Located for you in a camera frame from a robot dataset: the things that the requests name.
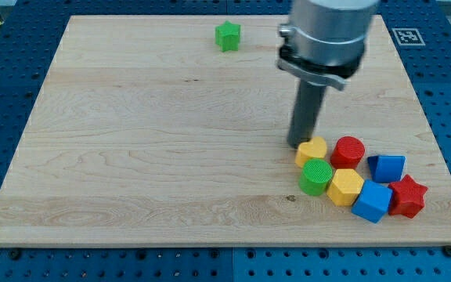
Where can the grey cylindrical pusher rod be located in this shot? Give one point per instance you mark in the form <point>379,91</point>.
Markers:
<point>307,105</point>

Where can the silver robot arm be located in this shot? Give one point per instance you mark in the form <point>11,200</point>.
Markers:
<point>323,45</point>

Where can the green star block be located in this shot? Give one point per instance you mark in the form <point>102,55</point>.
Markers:
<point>227,36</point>

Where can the red star block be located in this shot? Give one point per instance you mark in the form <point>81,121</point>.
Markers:
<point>407,197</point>

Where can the yellow heart block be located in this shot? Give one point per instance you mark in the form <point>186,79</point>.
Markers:
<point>316,147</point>

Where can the red cylinder block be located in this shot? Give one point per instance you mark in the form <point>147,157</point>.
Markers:
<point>347,153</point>

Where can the green cylinder block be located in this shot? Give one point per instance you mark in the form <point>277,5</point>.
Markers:
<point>315,175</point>

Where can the yellow hexagon block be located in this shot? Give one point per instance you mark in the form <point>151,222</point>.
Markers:
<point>345,187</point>

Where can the blue triangular block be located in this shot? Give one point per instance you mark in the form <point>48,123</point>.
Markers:
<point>386,168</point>

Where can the blue cube block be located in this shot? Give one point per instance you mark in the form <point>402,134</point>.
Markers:
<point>373,202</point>

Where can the white fiducial marker tag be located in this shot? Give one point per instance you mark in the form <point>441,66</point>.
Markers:
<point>408,36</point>

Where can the wooden board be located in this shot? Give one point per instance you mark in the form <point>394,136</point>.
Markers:
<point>145,135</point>

